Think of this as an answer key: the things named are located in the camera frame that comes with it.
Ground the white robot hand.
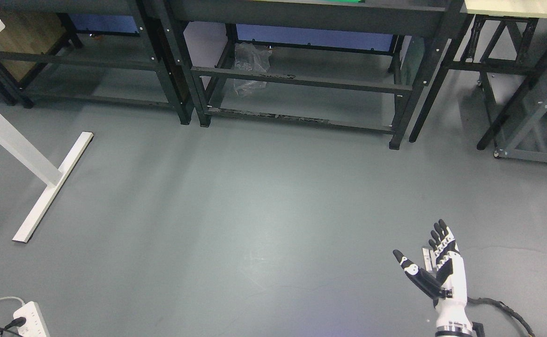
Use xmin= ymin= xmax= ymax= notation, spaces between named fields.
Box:
xmin=392 ymin=219 xmax=471 ymax=331

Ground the black metal rack middle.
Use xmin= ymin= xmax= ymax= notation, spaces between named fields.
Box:
xmin=154 ymin=0 xmax=466 ymax=151

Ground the black metal rack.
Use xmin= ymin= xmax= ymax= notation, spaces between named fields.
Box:
xmin=0 ymin=0 xmax=194 ymax=125
xmin=154 ymin=0 xmax=466 ymax=151

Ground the grey rack right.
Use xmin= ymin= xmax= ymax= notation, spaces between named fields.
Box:
xmin=466 ymin=0 xmax=547 ymax=163

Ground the clear plastic bag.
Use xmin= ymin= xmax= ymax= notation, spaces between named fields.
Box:
xmin=233 ymin=43 xmax=273 ymax=97

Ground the black metal rack left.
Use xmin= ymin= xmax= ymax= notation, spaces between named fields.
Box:
xmin=0 ymin=0 xmax=194 ymax=125

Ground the white power strip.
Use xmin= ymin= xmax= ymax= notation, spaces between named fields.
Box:
xmin=13 ymin=301 xmax=51 ymax=337

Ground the wooden box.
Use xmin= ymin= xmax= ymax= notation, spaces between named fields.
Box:
xmin=0 ymin=10 xmax=68 ymax=55

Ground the white desk left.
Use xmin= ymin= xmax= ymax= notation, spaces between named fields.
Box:
xmin=0 ymin=18 xmax=94 ymax=243

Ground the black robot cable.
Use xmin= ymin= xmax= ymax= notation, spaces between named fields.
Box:
xmin=466 ymin=297 xmax=536 ymax=337

